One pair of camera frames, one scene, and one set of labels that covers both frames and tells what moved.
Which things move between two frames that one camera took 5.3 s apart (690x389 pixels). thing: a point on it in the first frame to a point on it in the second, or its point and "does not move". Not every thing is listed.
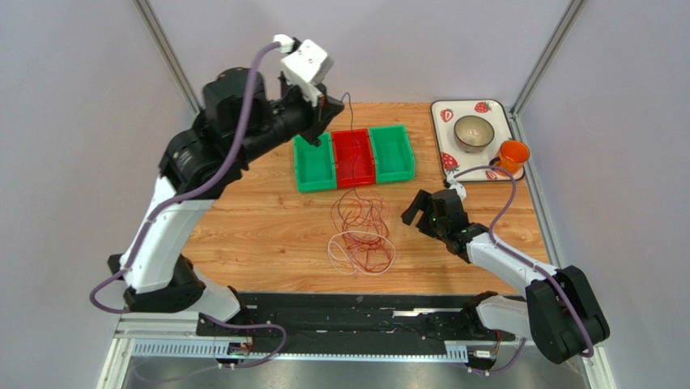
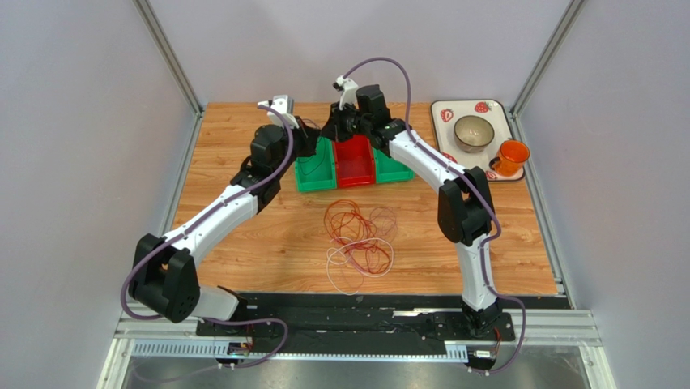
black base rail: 353,322 does not move
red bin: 353,159 does not move
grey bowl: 473,133 does not move
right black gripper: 434,214 to 342,126
